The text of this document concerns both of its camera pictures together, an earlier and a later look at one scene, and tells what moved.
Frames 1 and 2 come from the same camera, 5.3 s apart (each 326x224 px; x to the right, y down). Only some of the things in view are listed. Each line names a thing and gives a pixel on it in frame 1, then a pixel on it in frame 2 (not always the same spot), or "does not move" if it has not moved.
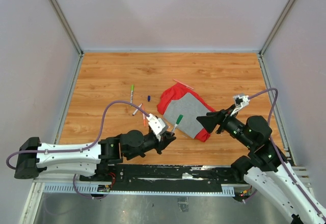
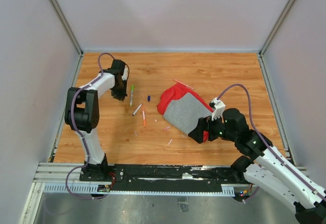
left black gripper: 166,138 -> 120,95
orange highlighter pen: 143,116 does not move
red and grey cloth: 177,99 does not move
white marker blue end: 136,110 does not move
